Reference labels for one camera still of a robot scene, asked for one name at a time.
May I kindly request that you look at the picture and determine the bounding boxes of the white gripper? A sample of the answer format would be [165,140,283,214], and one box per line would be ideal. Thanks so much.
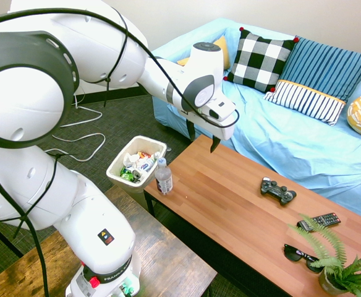
[185,106,237,154]

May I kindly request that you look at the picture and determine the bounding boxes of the white navy striped cushion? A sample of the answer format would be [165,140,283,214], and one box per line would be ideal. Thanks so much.
[263,79,347,127]

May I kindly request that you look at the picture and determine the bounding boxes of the black TV remote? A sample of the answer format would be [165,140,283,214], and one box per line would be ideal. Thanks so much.
[296,212,342,232]

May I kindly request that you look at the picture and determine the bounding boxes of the rustic wooden robot stand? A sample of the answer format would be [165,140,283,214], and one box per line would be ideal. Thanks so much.
[0,184,218,297]

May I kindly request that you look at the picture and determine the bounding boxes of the clear plastic bottle with label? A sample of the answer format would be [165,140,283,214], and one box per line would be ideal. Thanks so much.
[154,157,174,196]

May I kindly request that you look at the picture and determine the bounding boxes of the crumpled white tissue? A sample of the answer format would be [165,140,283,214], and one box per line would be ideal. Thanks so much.
[122,152,142,168]

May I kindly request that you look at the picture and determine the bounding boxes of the plain yellow cushion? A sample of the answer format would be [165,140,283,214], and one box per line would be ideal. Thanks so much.
[176,35,232,71]

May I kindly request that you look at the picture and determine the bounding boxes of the black game controller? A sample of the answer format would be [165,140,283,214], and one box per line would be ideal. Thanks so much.
[260,176,297,207]

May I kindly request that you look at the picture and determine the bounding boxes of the white floor cable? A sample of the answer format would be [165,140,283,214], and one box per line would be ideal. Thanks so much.
[43,92,107,163]

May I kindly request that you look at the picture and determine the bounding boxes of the green drink can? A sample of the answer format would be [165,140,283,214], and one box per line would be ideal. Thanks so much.
[119,166,142,184]

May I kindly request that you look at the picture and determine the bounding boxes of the potted green fern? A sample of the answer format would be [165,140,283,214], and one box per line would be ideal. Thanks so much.
[287,213,361,297]

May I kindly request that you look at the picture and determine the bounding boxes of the black white checkered cushion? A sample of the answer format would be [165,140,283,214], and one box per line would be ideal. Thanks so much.
[223,27,300,93]

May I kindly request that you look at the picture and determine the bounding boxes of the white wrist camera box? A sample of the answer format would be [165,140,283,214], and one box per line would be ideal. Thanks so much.
[203,100,237,123]

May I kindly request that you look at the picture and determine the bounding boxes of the white jasmine tea can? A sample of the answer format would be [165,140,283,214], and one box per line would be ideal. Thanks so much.
[138,157,156,173]

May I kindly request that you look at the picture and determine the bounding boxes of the black sunglasses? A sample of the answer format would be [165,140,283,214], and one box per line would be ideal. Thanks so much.
[283,243,324,274]

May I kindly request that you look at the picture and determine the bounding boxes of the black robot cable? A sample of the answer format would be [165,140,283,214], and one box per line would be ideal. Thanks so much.
[0,7,240,297]

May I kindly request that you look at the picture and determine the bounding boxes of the sofa with light blue cover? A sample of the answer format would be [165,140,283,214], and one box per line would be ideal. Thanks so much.
[151,17,361,224]

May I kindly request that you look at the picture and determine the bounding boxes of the wooden coffee table black frame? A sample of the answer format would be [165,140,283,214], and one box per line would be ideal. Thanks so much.
[143,134,361,297]

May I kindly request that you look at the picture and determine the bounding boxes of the blue striped cushion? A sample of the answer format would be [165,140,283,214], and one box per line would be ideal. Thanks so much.
[278,36,361,103]

